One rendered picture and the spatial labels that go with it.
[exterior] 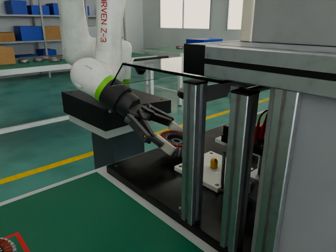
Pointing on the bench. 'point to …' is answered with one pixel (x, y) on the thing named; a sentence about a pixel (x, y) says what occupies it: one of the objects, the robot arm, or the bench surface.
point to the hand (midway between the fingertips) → (176, 140)
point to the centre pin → (214, 163)
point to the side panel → (299, 176)
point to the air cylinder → (254, 185)
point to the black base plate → (205, 223)
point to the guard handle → (150, 58)
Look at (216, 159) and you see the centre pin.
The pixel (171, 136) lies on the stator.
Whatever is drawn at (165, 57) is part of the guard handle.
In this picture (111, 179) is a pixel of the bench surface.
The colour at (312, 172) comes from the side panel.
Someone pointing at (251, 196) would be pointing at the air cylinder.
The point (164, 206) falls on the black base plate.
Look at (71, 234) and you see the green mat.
